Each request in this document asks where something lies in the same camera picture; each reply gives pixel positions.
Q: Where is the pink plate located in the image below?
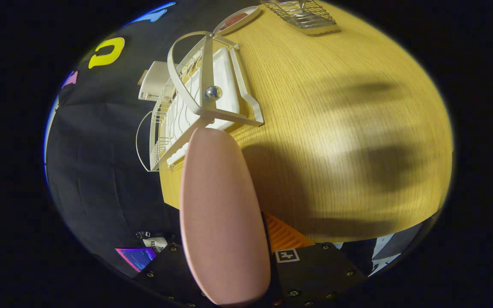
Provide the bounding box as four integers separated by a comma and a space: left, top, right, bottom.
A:
179, 127, 271, 307

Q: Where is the metal wire basket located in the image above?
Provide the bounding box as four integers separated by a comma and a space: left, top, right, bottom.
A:
263, 0, 338, 30

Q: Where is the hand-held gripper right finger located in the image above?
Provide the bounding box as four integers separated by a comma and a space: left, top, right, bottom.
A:
262, 211, 369, 308

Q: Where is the white label tag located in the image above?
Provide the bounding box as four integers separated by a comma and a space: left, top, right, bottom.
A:
143, 237, 168, 254

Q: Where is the glowing purple screen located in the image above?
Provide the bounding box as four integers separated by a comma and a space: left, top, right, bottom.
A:
116, 247, 157, 273

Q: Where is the white toaster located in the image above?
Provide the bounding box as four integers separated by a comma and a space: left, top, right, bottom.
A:
138, 61, 170, 101

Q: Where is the white dish rack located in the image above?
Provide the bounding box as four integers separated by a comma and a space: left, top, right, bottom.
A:
135, 31, 265, 172

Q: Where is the black backdrop cloth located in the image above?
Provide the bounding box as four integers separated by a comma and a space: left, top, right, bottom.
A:
43, 0, 268, 278

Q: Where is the raw red meat piece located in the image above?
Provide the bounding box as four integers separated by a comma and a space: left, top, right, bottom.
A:
219, 13, 245, 27
225, 14, 249, 30

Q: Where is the beige round meat plate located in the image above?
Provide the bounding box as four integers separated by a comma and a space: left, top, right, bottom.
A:
213, 6, 261, 36

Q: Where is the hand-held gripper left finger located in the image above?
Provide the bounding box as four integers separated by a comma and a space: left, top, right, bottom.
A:
134, 243, 218, 308

